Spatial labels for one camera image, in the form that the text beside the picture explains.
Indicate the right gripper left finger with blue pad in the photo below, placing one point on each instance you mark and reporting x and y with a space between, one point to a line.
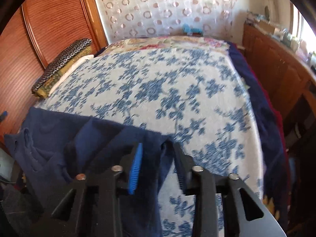
90 206

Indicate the navy blue printed t-shirt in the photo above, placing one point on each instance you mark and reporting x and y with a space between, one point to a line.
53 147

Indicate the navy blue bed blanket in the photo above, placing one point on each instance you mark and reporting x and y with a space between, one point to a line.
276 179

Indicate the yellow pillow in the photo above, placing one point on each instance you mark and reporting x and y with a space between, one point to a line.
70 71

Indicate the blue white floral bedspread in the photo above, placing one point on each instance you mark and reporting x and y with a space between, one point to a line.
194 95

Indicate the brown wooden sideboard cabinet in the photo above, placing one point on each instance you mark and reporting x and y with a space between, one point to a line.
289 82

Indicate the floral pink green blanket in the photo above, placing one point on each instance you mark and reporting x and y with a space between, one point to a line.
181 42

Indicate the light blue toy on box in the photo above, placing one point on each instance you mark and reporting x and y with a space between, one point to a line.
191 31

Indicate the brown louvered wooden wardrobe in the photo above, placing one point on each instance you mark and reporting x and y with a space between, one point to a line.
37 32

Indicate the white circle-pattern sheer curtain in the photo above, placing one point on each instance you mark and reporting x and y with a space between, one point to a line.
125 19

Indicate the black ring-pattern folded cloth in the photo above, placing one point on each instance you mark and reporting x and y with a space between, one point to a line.
60 65

